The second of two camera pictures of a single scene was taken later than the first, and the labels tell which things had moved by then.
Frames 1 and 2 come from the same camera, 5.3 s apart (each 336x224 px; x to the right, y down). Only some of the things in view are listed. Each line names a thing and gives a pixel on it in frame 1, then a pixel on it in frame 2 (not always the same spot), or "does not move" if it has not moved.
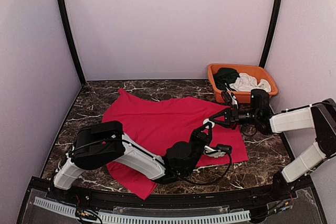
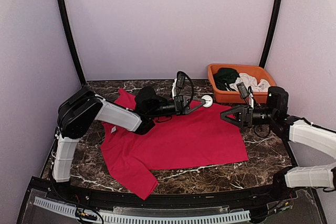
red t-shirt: [161, 123] does not move
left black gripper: [199, 135] to [180, 106]
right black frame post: [275, 20] does not move
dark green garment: [223, 77] does not move
